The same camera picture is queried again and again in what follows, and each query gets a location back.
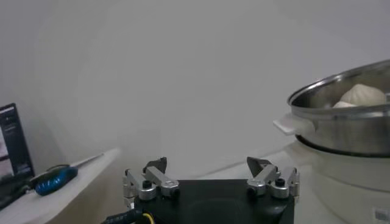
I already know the dark laptop screen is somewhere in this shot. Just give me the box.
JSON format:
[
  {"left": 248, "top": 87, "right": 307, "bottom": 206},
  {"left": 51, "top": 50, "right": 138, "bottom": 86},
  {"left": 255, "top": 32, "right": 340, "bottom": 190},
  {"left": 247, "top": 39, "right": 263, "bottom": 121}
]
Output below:
[{"left": 0, "top": 102, "right": 36, "bottom": 179}]

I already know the white steamed baozi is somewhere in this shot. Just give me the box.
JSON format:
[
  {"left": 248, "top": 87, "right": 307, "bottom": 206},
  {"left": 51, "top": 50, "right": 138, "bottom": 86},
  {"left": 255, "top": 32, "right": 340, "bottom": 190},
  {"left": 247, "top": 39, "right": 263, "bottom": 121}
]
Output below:
[{"left": 339, "top": 83, "right": 387, "bottom": 107}]

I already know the blue computer mouse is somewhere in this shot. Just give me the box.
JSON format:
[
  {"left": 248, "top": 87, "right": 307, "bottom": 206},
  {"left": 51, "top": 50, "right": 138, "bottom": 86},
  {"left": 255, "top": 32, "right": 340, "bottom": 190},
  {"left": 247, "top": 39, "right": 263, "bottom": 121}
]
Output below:
[{"left": 34, "top": 166, "right": 79, "bottom": 197}]

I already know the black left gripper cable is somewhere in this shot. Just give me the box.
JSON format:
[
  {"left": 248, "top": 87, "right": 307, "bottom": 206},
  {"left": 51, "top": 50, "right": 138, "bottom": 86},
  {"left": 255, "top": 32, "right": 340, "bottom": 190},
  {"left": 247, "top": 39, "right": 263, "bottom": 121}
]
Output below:
[{"left": 102, "top": 209, "right": 155, "bottom": 224}]

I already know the black cable bundle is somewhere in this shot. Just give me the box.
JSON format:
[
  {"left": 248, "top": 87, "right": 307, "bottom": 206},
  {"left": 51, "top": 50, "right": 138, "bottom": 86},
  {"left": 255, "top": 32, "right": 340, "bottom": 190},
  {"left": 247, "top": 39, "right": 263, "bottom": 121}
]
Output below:
[{"left": 0, "top": 175, "right": 37, "bottom": 211}]

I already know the stainless steel steamer basket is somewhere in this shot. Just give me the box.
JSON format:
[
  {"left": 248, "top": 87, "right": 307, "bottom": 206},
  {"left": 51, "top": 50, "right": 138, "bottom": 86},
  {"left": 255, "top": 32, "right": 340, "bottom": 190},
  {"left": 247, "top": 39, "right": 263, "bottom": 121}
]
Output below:
[{"left": 273, "top": 59, "right": 390, "bottom": 158}]

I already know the white side table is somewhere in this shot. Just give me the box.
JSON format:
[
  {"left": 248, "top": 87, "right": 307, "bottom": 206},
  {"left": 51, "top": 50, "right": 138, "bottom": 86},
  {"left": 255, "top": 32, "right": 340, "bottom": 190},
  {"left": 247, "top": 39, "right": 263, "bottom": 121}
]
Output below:
[{"left": 0, "top": 148, "right": 121, "bottom": 224}]

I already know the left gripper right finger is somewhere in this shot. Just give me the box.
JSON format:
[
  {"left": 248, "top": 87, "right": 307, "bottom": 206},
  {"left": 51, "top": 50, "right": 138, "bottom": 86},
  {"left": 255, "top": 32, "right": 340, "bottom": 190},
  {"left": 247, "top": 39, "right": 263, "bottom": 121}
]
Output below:
[{"left": 246, "top": 156, "right": 301, "bottom": 200}]

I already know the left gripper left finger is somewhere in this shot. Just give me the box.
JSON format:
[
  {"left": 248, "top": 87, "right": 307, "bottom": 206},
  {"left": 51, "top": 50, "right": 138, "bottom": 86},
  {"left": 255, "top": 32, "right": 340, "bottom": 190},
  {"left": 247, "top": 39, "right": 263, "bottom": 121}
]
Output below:
[{"left": 121, "top": 156, "right": 180, "bottom": 211}]

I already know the white electric cooking pot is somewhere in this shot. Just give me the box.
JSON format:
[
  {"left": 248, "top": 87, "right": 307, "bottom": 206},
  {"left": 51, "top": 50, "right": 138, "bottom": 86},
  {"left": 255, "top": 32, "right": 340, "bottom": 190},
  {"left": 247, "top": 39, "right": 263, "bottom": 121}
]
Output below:
[{"left": 283, "top": 141, "right": 390, "bottom": 224}]

